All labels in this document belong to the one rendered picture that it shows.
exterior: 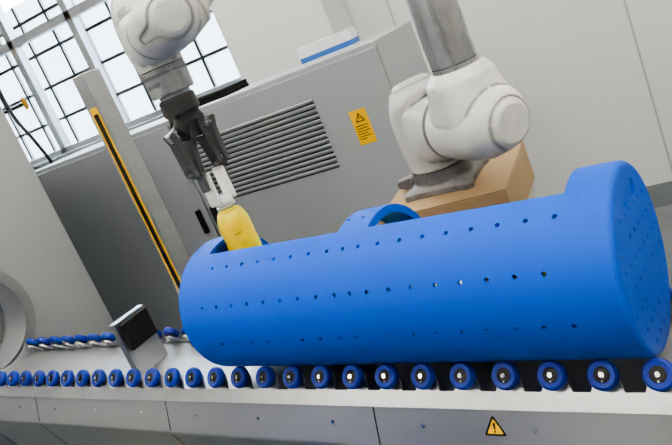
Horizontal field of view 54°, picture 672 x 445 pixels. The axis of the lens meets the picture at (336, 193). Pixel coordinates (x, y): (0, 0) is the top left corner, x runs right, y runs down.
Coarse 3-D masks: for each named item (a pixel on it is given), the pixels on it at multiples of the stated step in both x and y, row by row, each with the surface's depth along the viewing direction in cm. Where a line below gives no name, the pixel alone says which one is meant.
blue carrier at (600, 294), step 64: (576, 192) 92; (640, 192) 100; (192, 256) 141; (256, 256) 127; (320, 256) 116; (384, 256) 107; (448, 256) 100; (512, 256) 93; (576, 256) 88; (640, 256) 94; (192, 320) 134; (256, 320) 124; (320, 320) 115; (384, 320) 107; (448, 320) 100; (512, 320) 95; (576, 320) 89; (640, 320) 88
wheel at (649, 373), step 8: (648, 360) 92; (656, 360) 91; (664, 360) 90; (648, 368) 91; (656, 368) 91; (664, 368) 90; (648, 376) 91; (656, 376) 90; (664, 376) 90; (648, 384) 91; (656, 384) 90; (664, 384) 89
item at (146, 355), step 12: (132, 312) 172; (144, 312) 173; (120, 324) 168; (132, 324) 170; (144, 324) 173; (120, 336) 168; (132, 336) 169; (144, 336) 172; (156, 336) 177; (132, 348) 169; (144, 348) 173; (156, 348) 176; (132, 360) 170; (144, 360) 173; (156, 360) 176; (144, 372) 172
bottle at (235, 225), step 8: (224, 208) 136; (232, 208) 136; (240, 208) 137; (224, 216) 135; (232, 216) 135; (240, 216) 136; (248, 216) 138; (224, 224) 136; (232, 224) 135; (240, 224) 136; (248, 224) 137; (224, 232) 136; (232, 232) 135; (240, 232) 136; (248, 232) 136; (256, 232) 139; (224, 240) 138; (232, 240) 136; (240, 240) 136; (248, 240) 136; (256, 240) 138; (232, 248) 137; (240, 248) 136
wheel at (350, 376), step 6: (348, 366) 123; (354, 366) 122; (342, 372) 123; (348, 372) 122; (354, 372) 122; (360, 372) 121; (342, 378) 123; (348, 378) 122; (354, 378) 121; (360, 378) 121; (348, 384) 122; (354, 384) 121; (360, 384) 121
